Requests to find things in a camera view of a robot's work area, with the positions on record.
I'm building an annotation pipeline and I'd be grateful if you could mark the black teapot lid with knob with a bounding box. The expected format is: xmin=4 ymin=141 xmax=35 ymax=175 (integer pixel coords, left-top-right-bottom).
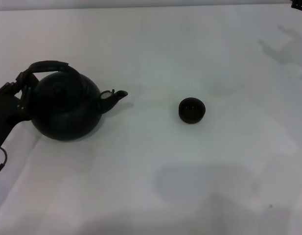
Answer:
xmin=46 ymin=80 xmax=79 ymax=110

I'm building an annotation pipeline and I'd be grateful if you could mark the small dark teacup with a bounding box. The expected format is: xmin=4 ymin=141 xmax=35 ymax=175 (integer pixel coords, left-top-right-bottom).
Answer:
xmin=178 ymin=97 xmax=206 ymax=125

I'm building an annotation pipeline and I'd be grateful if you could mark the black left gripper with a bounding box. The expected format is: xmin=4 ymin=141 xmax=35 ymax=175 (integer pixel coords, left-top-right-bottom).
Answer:
xmin=0 ymin=70 xmax=40 ymax=156

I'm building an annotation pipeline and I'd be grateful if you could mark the black round teapot with handle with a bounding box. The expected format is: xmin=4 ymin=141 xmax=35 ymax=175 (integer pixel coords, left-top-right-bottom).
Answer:
xmin=23 ymin=60 xmax=129 ymax=141

